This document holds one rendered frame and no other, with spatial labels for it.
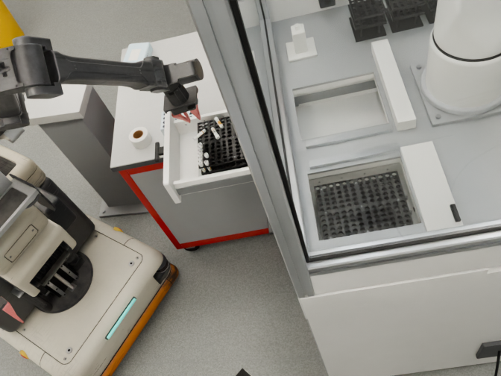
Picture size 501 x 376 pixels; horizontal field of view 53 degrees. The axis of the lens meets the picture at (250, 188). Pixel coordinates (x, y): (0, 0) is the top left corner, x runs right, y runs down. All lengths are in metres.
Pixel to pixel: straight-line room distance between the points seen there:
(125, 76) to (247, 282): 1.30
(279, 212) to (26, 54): 0.54
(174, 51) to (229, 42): 1.55
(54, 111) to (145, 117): 0.41
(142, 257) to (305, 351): 0.77
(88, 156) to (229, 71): 1.81
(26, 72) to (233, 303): 1.50
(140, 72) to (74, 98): 0.91
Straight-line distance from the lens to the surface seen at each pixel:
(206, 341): 2.22
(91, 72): 1.11
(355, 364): 1.79
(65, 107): 2.12
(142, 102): 1.95
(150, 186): 1.90
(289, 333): 2.15
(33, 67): 1.02
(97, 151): 2.31
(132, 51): 2.12
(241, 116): 0.63
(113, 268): 2.18
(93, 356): 2.11
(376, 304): 1.27
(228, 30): 0.54
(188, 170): 1.57
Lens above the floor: 2.03
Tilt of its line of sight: 54 degrees down
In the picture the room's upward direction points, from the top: 22 degrees counter-clockwise
